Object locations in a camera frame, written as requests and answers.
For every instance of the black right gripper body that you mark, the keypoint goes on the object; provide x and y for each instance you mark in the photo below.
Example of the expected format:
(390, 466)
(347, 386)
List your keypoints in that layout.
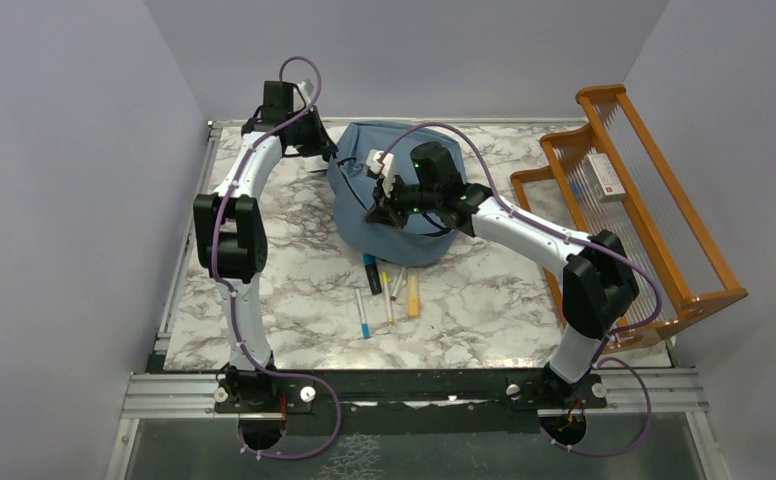
(404, 201)

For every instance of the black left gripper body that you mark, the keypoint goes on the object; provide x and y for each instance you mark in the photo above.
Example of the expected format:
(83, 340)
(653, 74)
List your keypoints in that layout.
(305, 136)

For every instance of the blue student backpack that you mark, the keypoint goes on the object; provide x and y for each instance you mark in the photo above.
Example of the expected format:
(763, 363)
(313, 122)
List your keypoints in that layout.
(421, 242)

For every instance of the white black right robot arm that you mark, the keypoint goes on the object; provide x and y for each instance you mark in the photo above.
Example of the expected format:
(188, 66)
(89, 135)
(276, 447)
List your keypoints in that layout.
(597, 282)

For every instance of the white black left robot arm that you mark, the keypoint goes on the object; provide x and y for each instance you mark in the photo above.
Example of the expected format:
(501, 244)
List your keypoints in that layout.
(230, 236)

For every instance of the black blue highlighter marker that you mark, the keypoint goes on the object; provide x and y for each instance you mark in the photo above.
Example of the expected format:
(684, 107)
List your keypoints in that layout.
(372, 274)

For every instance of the yellow capped white pen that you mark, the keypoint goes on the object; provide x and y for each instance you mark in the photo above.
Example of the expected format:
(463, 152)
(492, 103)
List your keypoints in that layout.
(386, 286)

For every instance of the red capped white pen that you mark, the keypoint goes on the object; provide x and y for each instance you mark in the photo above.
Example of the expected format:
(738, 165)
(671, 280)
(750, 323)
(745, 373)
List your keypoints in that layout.
(398, 283)

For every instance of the orange highlighter marker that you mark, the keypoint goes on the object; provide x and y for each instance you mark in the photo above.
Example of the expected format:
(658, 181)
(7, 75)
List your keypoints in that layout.
(413, 294)

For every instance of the blue capped white pen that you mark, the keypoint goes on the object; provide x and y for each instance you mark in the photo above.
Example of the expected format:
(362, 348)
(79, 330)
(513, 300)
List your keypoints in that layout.
(361, 311)

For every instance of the white red small box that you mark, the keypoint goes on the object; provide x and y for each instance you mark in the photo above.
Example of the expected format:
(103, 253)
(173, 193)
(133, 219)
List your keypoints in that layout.
(603, 179)

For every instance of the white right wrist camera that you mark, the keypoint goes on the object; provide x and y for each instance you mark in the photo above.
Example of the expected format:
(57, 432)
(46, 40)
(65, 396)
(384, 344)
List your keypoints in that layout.
(381, 166)

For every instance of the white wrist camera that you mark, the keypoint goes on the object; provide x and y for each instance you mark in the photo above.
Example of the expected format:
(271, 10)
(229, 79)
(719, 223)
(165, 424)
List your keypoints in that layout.
(381, 166)
(304, 91)

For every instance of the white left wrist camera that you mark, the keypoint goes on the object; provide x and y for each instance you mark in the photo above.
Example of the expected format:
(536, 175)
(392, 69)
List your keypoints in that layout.
(304, 91)

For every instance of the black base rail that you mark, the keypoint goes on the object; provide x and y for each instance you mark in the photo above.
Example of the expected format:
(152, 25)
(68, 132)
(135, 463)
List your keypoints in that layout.
(315, 403)

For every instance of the wooden wire rack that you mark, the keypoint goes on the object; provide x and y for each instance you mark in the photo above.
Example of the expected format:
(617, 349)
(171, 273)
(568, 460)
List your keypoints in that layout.
(657, 223)

